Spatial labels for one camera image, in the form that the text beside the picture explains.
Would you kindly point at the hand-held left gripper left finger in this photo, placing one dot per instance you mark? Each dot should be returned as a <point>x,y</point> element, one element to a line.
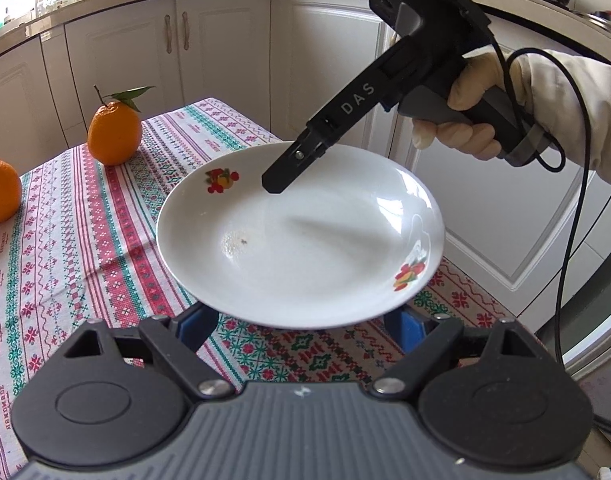
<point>195,322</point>

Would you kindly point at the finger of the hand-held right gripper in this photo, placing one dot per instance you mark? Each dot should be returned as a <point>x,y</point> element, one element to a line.
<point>283,175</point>

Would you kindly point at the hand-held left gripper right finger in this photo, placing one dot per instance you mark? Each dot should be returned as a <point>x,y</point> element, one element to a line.
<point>410,327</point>

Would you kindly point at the stained white fruit-print plate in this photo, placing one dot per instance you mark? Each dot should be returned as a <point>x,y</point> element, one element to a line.
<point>310,240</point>

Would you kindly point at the person's right hand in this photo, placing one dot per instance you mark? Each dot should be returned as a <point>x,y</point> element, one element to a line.
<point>478,72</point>

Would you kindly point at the red green patterned tablecloth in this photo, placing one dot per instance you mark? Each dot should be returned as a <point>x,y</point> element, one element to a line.
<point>85,260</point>

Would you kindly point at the white kitchen cabinets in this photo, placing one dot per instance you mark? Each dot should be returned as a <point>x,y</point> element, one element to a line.
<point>225,55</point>

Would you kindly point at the orange with green leaf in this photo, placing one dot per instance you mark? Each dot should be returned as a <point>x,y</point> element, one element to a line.
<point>113,132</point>

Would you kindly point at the bumpy-topped orange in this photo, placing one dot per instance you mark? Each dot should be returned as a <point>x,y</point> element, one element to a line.
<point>0,190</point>

